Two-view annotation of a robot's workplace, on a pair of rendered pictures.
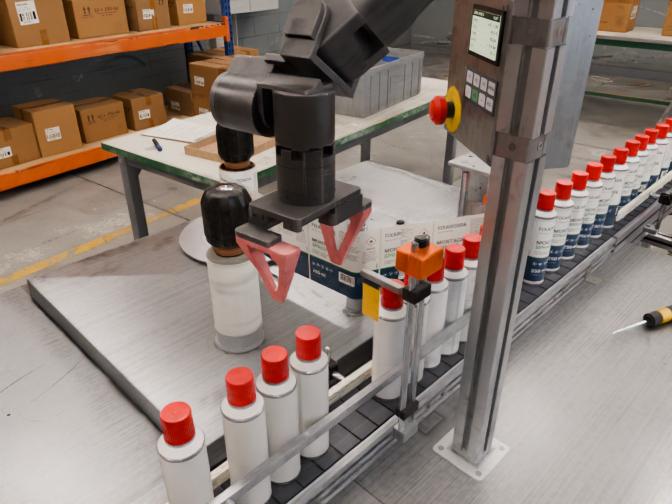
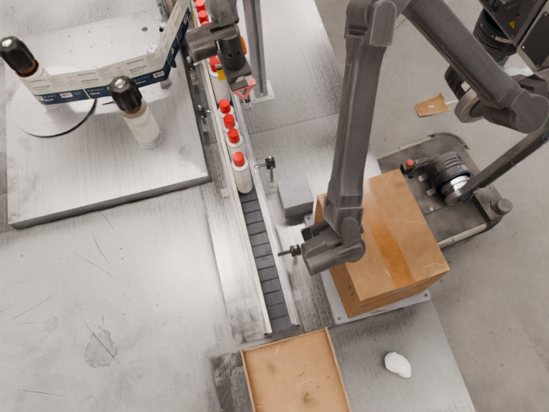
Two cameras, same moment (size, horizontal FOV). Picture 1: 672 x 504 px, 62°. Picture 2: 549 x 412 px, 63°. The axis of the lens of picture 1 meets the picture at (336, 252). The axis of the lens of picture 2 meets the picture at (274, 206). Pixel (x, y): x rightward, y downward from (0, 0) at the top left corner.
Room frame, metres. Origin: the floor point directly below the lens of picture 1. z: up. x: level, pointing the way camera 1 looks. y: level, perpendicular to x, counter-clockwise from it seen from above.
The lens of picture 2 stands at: (-0.01, 0.64, 2.22)
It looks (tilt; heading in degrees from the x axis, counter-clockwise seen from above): 67 degrees down; 306
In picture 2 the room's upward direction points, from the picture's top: 6 degrees counter-clockwise
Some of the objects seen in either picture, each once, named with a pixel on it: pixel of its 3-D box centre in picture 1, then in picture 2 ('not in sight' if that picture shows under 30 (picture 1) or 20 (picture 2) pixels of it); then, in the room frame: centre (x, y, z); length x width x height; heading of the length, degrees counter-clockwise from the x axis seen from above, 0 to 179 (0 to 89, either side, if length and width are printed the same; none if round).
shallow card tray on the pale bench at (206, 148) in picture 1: (236, 143); not in sight; (2.16, 0.39, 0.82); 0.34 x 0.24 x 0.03; 149
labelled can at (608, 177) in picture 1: (598, 196); not in sight; (1.25, -0.63, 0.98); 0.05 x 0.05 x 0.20
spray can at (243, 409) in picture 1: (246, 439); (236, 150); (0.50, 0.11, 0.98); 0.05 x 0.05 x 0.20
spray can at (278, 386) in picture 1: (278, 415); (232, 136); (0.54, 0.07, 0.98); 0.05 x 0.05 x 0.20
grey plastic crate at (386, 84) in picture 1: (362, 78); not in sight; (2.92, -0.13, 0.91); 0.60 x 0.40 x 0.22; 146
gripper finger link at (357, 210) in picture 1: (328, 230); not in sight; (0.54, 0.01, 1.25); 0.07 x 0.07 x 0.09; 53
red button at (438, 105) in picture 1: (441, 110); not in sight; (0.74, -0.14, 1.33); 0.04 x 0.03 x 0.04; 10
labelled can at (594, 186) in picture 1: (585, 206); not in sight; (1.20, -0.58, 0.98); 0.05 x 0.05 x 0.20
